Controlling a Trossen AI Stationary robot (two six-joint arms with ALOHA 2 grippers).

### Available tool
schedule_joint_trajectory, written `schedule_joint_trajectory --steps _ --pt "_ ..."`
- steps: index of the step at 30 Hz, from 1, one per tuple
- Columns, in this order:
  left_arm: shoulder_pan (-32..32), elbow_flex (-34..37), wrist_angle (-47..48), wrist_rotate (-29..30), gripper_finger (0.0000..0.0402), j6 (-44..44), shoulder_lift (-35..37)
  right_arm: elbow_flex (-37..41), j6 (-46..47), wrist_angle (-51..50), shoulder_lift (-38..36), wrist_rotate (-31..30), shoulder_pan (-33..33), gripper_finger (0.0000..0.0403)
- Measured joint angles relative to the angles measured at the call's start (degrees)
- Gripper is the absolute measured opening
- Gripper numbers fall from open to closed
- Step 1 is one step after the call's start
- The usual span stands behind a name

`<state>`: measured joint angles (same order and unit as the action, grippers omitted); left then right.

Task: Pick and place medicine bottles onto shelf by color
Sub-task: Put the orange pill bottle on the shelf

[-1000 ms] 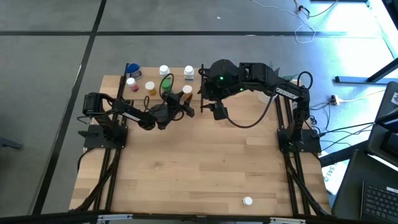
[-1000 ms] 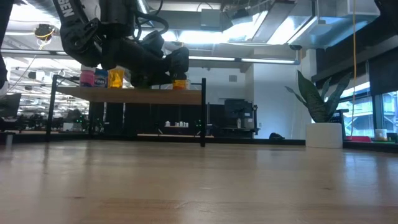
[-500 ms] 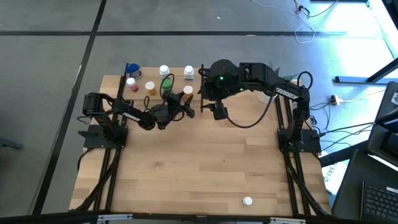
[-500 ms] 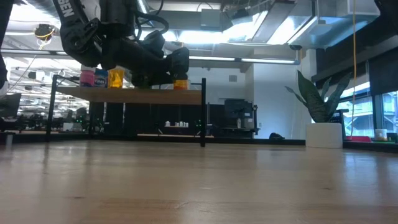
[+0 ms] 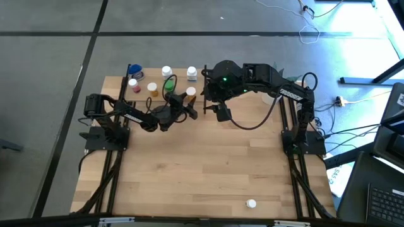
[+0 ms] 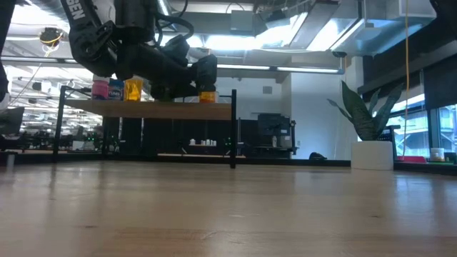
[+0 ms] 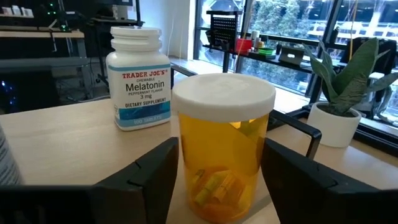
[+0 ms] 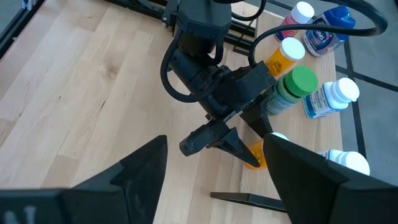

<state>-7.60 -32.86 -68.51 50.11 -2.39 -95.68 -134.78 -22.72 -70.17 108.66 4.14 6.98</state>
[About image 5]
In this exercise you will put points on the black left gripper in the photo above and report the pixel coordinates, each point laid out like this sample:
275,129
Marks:
170,113

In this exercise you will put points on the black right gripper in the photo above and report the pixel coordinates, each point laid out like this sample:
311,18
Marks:
219,94

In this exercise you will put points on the orange bottle white cap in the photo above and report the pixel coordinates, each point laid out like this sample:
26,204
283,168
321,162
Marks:
191,91
152,87

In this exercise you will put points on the green-capped medicine bottle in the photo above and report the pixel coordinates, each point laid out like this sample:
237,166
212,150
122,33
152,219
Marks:
169,85

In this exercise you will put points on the white medicine bottle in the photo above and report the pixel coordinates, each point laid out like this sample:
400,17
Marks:
166,71
191,72

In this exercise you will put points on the blue-capped medicine bottle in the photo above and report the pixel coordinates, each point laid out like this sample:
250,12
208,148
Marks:
135,71

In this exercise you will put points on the small white-capped bottle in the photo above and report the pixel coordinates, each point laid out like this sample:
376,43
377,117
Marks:
251,203

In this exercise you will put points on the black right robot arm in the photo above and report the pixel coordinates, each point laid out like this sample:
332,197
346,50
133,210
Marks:
262,72

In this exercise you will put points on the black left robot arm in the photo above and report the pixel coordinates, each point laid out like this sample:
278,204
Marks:
118,108

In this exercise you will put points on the wooden shelf board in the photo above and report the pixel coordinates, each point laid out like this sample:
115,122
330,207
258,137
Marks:
180,75

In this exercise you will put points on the white plant pot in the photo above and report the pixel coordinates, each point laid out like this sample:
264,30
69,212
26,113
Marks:
268,100

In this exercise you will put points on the green succulent plant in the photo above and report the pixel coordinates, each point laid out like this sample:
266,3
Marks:
294,78

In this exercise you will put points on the white power adapter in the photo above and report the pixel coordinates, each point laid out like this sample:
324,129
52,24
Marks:
340,101

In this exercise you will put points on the black table leg bar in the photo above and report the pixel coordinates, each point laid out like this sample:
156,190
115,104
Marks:
347,156

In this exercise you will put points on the white printed paper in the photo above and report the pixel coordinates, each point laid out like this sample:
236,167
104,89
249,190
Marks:
339,183

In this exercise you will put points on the black floor stand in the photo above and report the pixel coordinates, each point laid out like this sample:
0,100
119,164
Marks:
363,81

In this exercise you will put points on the dark grey laptop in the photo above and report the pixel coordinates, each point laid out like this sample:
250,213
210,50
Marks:
388,138

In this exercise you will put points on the black laptop with keyboard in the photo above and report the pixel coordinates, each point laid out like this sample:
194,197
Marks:
385,205

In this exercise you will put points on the black metal shelf frame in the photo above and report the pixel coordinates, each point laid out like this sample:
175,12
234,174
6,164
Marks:
205,111

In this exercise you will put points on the black frame rail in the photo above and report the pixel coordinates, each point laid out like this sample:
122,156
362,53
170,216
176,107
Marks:
114,189
121,91
297,208
309,201

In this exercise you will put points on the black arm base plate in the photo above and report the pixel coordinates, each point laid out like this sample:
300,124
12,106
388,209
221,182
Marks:
317,148
91,145

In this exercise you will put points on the long black frame crossbar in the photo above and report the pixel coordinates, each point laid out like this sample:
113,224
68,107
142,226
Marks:
170,223

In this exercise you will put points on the silver aluminium bracket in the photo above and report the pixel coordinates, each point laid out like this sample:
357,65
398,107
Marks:
116,220
292,223

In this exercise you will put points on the black diagonal frame brace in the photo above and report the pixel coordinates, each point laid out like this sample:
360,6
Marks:
92,195
325,208

